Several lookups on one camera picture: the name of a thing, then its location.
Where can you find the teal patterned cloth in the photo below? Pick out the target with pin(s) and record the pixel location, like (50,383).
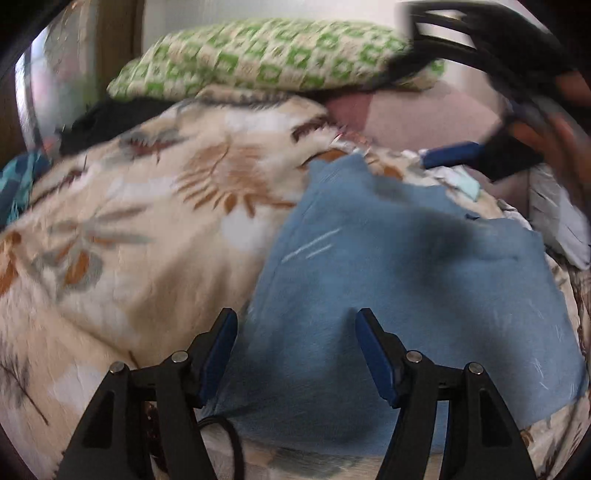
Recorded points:
(18,184)

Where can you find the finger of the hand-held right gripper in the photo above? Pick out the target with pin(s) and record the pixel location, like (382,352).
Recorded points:
(452,154)

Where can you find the pink pillow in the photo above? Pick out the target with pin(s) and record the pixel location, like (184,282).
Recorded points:
(415,120)

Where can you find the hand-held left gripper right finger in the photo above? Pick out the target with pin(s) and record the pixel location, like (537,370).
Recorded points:
(379,362)

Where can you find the wooden door with stained glass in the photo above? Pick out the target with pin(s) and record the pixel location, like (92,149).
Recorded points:
(46,92)

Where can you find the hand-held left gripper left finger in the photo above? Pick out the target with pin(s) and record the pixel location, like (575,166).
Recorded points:
(217,360)

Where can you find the black cloth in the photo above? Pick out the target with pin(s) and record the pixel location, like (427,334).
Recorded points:
(111,120)

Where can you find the person's right hand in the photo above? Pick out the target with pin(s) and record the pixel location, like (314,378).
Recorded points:
(554,138)

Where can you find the white sock with teal cuff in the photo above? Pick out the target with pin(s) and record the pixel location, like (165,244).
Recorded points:
(461,182)

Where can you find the green checkered pillow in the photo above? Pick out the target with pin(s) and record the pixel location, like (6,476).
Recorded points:
(258,55)

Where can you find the blue knit sweater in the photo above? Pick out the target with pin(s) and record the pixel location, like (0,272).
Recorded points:
(369,258)

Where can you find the white striped cloth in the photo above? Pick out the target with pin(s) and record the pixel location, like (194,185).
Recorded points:
(558,221)

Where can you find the leaf print blanket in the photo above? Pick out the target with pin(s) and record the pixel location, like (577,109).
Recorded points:
(138,230)

